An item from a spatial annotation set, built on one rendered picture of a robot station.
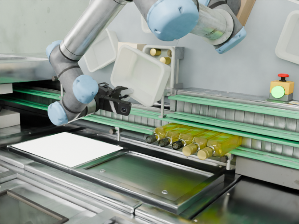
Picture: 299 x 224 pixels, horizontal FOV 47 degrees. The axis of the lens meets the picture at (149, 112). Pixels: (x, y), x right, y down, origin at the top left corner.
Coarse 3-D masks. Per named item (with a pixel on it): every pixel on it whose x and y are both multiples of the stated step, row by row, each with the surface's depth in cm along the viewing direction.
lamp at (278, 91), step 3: (276, 87) 126; (279, 87) 126; (282, 87) 127; (273, 90) 127; (276, 90) 126; (279, 90) 125; (282, 90) 125; (273, 93) 127; (276, 93) 126; (279, 93) 125; (282, 93) 125; (276, 96) 127; (279, 96) 126
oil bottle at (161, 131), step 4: (168, 124) 140; (172, 124) 140; (176, 124) 141; (180, 124) 141; (156, 128) 134; (160, 128) 134; (164, 128) 134; (168, 128) 134; (172, 128) 136; (156, 132) 132; (160, 132) 131; (164, 132) 131; (160, 136) 131; (164, 136) 132
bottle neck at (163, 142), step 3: (165, 138) 126; (168, 138) 127; (159, 141) 125; (162, 141) 124; (165, 141) 124; (168, 141) 126; (171, 141) 127; (159, 144) 125; (162, 144) 126; (165, 144) 124; (168, 144) 126; (162, 147) 125
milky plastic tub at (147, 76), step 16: (128, 48) 129; (128, 64) 138; (144, 64) 134; (160, 64) 121; (112, 80) 136; (128, 80) 140; (144, 80) 135; (160, 80) 122; (144, 96) 132; (160, 96) 130
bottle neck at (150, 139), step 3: (150, 135) 129; (153, 135) 129; (156, 135) 130; (147, 138) 129; (150, 138) 127; (153, 138) 128; (156, 138) 130; (147, 141) 129; (150, 141) 128; (153, 141) 128
